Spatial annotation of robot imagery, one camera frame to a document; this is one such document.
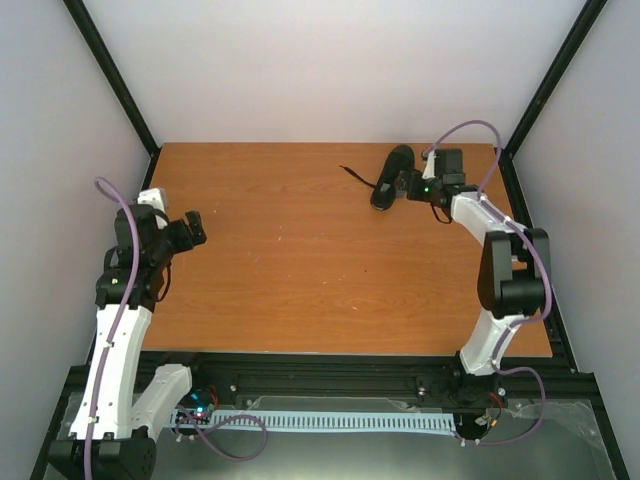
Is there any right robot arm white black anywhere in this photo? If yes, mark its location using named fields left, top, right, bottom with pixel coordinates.
left=395, top=169, right=553, bottom=392

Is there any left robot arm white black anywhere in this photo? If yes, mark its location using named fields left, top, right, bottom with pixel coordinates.
left=47, top=201, right=208, bottom=479

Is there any black frame post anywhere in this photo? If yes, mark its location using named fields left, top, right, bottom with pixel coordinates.
left=63, top=0, right=161, bottom=159
left=502, top=0, right=609, bottom=157

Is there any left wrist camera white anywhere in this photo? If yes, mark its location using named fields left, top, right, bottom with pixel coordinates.
left=136, top=188, right=169, bottom=212

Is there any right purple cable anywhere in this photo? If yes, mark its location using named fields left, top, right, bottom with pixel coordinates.
left=423, top=119, right=554, bottom=447

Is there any black shoelace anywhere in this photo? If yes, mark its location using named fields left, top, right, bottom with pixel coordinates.
left=339, top=165, right=376, bottom=189

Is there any right black frame post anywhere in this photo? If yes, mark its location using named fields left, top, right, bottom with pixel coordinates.
left=502, top=0, right=609, bottom=157

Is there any left controller board with leds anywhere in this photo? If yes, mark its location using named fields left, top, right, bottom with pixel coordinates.
left=180, top=385, right=219, bottom=426

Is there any black canvas shoe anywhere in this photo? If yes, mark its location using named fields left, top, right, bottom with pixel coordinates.
left=370, top=144, right=415, bottom=211

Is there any light blue cable duct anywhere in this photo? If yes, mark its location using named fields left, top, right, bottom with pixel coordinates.
left=191, top=410, right=456, bottom=436

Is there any left black frame post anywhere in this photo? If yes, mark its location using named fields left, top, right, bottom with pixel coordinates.
left=63, top=0, right=161, bottom=159

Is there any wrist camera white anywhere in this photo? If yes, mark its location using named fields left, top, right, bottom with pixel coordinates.
left=136, top=188, right=169, bottom=212
left=422, top=149, right=437, bottom=180

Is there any right wiring connector bundle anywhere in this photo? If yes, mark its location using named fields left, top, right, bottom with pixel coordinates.
left=473, top=392, right=504, bottom=431

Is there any purple cable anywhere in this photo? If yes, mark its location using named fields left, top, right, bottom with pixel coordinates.
left=423, top=119, right=554, bottom=447
left=82, top=175, right=269, bottom=480

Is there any black aluminium frame base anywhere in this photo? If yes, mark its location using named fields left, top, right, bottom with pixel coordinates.
left=29, top=144, right=631, bottom=480

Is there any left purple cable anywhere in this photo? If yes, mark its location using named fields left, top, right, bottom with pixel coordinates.
left=82, top=175, right=269, bottom=480

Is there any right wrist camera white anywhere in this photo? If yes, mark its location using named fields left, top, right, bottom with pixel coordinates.
left=422, top=149, right=437, bottom=180

